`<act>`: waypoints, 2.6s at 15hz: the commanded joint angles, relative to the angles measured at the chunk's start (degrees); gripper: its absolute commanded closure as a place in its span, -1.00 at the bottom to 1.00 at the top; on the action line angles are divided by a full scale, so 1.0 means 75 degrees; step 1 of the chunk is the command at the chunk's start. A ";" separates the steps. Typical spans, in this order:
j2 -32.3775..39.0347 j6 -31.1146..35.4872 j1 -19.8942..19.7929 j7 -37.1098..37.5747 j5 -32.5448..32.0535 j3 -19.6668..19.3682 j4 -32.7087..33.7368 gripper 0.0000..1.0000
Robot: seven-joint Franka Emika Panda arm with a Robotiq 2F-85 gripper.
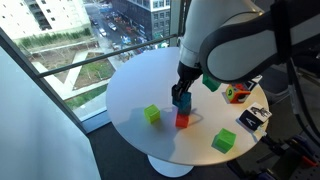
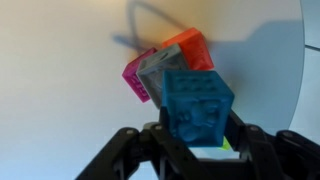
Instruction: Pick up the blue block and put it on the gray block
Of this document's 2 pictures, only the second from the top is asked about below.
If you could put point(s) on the orange block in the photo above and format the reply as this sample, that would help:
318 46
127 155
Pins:
193 50

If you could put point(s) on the lime yellow-green block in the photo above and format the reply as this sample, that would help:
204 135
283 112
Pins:
225 145

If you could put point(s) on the gray block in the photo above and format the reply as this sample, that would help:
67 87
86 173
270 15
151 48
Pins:
156 73

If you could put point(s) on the magenta block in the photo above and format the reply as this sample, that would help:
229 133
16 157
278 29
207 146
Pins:
135 80

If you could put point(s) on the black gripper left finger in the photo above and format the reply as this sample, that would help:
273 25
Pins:
156 150

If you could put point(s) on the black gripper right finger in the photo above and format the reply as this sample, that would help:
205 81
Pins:
266 153

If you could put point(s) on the blue block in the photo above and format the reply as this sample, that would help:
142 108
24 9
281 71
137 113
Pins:
196 106

